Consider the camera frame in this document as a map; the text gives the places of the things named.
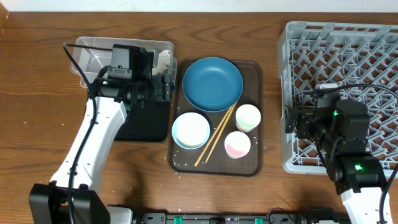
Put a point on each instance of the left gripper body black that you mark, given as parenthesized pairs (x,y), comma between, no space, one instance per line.
(159,92)

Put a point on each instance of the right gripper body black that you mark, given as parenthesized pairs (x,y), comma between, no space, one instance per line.
(308,124)

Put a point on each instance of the light blue small bowl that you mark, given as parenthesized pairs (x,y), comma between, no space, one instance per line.
(190,130)

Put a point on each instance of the white cup green inside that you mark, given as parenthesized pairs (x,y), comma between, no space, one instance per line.
(247,117)

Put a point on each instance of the white cup pink inside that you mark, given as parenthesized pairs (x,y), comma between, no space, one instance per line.
(237,144)

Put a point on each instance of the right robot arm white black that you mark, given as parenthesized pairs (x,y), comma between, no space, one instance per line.
(339,129)

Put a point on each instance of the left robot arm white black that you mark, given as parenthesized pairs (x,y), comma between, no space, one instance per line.
(71,196)

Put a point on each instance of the black waste tray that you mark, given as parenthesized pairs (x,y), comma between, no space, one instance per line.
(146,124)

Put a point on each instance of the clear plastic waste bin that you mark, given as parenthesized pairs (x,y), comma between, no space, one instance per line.
(97,53)

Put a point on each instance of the grey dishwasher rack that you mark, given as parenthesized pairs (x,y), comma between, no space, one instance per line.
(360,58)

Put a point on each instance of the crumpled white tissue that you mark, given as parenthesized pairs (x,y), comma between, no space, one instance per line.
(162,63)

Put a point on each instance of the dark blue plate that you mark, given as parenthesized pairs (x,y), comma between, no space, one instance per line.
(212,84)

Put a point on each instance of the wooden chopstick left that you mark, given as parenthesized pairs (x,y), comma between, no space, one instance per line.
(213,137)

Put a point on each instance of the wooden chopstick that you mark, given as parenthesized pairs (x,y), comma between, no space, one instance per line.
(213,137)
(220,129)

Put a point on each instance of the wooden chopstick right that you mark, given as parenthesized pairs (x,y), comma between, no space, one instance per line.
(220,129)

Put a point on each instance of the black rail with green clips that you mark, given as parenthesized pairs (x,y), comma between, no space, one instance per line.
(274,217)

